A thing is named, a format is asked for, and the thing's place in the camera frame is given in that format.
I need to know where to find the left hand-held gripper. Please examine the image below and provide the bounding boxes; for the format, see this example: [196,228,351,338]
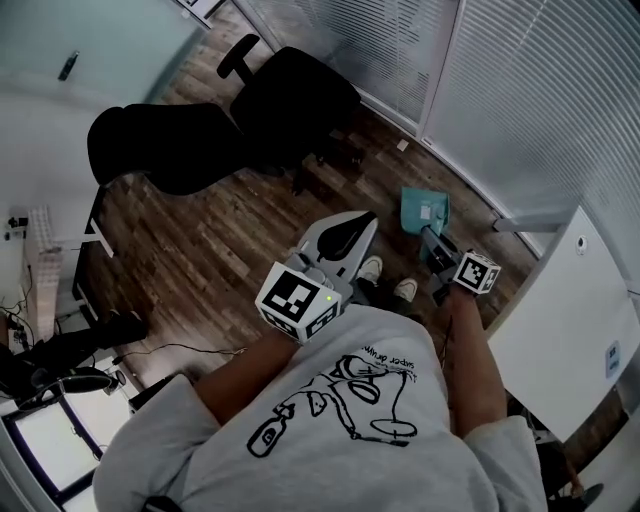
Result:
[254,209,380,346]

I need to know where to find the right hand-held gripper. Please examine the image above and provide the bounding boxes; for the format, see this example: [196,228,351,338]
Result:
[422,228,501,307]

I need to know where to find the teal dustpan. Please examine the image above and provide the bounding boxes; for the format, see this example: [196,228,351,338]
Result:
[399,185,451,241]

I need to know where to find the person's left forearm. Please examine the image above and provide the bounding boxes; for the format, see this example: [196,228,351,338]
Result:
[192,332,304,429]

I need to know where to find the person's right forearm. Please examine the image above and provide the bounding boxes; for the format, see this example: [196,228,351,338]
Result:
[439,292,509,444]

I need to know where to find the person's left white shoe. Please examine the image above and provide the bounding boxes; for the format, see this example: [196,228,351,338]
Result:
[357,255,384,286]

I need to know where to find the person's dark trousers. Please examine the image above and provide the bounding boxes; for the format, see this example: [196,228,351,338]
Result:
[349,279,424,324]

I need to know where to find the white desk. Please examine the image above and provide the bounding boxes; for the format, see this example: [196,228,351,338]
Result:
[0,357,141,512]
[487,204,640,444]

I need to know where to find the white window blind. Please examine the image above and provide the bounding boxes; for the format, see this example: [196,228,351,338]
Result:
[422,0,640,296]

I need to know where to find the black office chair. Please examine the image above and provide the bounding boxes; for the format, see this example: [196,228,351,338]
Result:
[234,0,464,136]
[87,33,364,197]

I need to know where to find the person's grey printed shirt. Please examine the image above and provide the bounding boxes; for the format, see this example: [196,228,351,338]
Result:
[92,302,549,512]

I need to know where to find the white desk leg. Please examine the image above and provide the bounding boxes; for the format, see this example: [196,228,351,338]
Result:
[54,219,115,259]

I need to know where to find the white railing panel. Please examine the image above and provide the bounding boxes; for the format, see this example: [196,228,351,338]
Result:
[174,0,226,31]

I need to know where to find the black glossy headset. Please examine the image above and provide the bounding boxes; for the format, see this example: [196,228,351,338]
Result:
[19,372,119,412]

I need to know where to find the white grid rack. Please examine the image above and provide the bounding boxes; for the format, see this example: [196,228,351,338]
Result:
[25,207,64,341]

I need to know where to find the frosted glass door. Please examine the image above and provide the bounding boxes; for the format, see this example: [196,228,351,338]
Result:
[0,0,209,104]

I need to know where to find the computer monitor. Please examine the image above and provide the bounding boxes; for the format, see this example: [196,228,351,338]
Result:
[4,399,106,501]

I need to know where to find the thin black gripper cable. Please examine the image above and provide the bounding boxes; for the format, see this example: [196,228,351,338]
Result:
[438,312,455,362]

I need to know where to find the black floor cable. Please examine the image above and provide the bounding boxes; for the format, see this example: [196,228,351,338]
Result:
[113,342,250,366]

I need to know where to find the dark door handle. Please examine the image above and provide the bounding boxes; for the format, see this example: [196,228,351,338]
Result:
[58,49,80,82]

